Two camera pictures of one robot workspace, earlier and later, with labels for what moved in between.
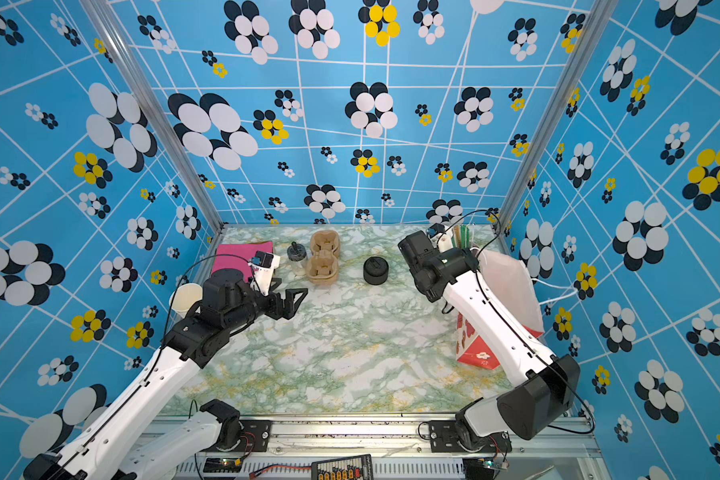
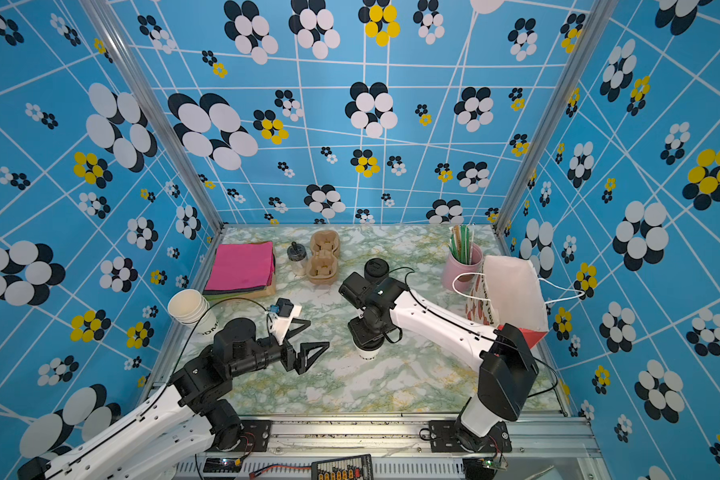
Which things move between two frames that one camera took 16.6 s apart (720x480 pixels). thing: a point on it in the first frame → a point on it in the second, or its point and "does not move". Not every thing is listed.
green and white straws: (461, 236) does not move
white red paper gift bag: (508, 279) does not move
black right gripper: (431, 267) → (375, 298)
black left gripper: (290, 307) → (291, 361)
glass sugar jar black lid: (297, 255) does not move
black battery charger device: (358, 467) does not move
